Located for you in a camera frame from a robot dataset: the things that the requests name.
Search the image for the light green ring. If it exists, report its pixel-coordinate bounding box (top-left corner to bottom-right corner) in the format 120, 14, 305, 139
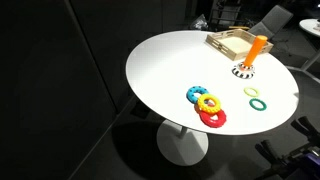
243, 86, 261, 98

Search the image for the wooden tray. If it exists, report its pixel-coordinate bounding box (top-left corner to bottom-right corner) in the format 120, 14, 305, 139
204, 28, 274, 62

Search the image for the grey office chair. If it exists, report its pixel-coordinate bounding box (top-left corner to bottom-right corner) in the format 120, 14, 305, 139
248, 5, 293, 39

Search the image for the white round side table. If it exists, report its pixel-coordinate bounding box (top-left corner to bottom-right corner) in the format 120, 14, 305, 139
299, 19, 320, 37

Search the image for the blue ring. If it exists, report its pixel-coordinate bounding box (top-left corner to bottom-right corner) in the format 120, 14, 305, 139
185, 85, 210, 105

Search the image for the yellow ring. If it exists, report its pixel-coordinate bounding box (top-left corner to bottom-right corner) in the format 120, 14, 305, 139
197, 93, 222, 115

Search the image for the red ring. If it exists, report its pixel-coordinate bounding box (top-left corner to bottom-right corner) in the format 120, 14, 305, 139
198, 108, 228, 129

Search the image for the white table pedestal base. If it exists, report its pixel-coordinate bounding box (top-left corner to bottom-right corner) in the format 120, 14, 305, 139
157, 120, 209, 166

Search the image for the orange ring stacking stand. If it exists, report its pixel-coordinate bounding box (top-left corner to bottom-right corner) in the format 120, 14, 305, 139
231, 35, 268, 79

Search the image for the dark green ring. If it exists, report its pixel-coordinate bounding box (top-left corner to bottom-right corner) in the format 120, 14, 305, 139
248, 98, 268, 112

